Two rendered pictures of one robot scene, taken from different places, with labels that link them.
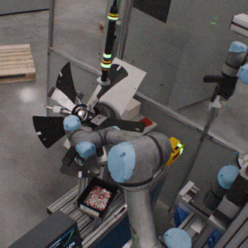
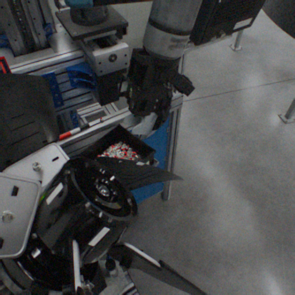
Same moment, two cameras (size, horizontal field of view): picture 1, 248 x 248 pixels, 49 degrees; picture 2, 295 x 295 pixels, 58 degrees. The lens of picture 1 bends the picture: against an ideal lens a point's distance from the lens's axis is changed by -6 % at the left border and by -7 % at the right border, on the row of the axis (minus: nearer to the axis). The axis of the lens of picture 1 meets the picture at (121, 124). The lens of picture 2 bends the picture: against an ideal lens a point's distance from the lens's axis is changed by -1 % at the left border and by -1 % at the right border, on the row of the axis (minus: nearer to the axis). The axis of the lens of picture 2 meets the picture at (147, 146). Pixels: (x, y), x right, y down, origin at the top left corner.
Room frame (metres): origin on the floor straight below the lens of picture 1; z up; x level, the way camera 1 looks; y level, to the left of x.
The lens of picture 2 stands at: (1.42, 0.37, 1.53)
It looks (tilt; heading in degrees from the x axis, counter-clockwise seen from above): 51 degrees down; 207
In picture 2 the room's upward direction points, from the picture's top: straight up
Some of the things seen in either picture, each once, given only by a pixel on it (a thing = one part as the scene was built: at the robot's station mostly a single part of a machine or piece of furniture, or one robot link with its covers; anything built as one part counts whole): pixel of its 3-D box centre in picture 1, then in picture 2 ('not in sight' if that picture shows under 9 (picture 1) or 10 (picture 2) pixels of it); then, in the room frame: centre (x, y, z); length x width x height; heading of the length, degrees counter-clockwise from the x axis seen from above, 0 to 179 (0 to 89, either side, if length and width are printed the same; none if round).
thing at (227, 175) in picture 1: (227, 180); not in sight; (1.00, -0.58, 1.20); 0.13 x 0.12 x 0.14; 151
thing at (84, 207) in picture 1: (97, 196); (112, 162); (1.04, 0.05, 0.85); 0.22 x 0.17 x 0.07; 163
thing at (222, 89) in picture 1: (226, 84); not in sight; (1.22, -0.45, 1.62); 0.09 x 0.08 x 0.12; 58
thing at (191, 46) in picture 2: not in sight; (205, 40); (0.56, 0.16, 1.04); 0.24 x 0.03 x 0.03; 148
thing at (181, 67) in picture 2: not in sight; (178, 69); (0.64, 0.10, 0.96); 0.03 x 0.03 x 0.20; 58
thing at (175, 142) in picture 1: (170, 151); not in sight; (1.35, -0.33, 1.02); 0.16 x 0.10 x 0.11; 148
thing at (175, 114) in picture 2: not in sight; (169, 162); (0.64, 0.10, 0.39); 0.04 x 0.04 x 0.78; 58
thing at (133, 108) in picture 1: (125, 107); not in sight; (1.88, -0.01, 0.92); 0.17 x 0.16 x 0.11; 148
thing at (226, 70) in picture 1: (230, 69); not in sight; (1.22, -0.45, 1.70); 0.08 x 0.08 x 0.05
